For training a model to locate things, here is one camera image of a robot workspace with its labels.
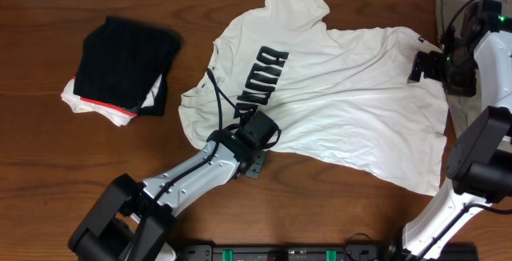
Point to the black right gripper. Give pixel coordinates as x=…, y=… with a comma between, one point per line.
x=432, y=71

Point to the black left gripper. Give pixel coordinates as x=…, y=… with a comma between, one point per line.
x=254, y=164

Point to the white printed t-shirt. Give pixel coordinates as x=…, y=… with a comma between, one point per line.
x=340, y=96

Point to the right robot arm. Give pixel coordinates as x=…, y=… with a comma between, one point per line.
x=476, y=59

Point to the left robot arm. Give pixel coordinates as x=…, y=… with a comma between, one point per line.
x=131, y=220

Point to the olive grey garment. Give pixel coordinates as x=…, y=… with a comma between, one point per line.
x=463, y=110

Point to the white folded garment red trim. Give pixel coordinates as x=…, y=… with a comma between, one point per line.
x=119, y=116

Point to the black folded garment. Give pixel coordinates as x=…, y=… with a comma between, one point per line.
x=125, y=64

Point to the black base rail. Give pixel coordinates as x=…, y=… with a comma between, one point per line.
x=204, y=252

